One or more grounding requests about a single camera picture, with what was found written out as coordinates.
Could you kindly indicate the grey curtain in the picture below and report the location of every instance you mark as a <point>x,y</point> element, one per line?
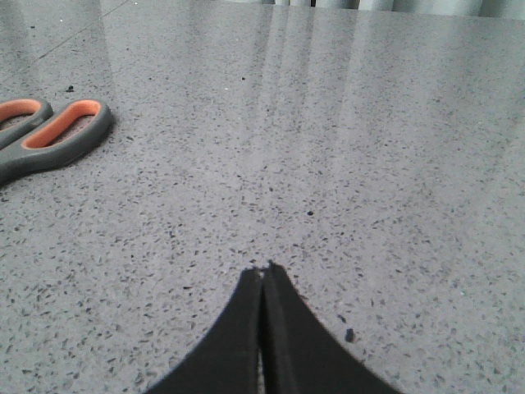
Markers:
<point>469,8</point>

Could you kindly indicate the grey orange scissors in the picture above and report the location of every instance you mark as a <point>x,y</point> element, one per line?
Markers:
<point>45,140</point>

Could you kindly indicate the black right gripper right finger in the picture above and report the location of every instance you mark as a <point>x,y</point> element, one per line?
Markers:
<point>299,355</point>

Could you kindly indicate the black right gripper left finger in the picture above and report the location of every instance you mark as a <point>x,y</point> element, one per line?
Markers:
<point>226,359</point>

